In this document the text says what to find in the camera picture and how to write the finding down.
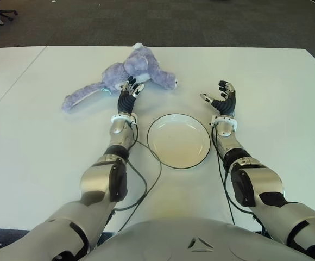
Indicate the white plate with black rim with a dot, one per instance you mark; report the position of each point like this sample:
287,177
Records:
177,141

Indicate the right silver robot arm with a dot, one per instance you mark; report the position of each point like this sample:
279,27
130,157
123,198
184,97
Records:
260,179

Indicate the black office chair base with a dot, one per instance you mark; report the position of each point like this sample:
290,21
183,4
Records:
8,12

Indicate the silver robot torso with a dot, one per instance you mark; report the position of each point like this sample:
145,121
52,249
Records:
173,239

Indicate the purple plush bunny doll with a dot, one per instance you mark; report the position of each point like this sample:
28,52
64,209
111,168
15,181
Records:
135,65

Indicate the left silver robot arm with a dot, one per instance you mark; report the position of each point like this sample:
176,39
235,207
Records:
97,176

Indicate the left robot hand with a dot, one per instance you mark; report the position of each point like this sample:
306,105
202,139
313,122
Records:
125,102

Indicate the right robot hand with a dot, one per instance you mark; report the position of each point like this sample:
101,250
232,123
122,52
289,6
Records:
226,104

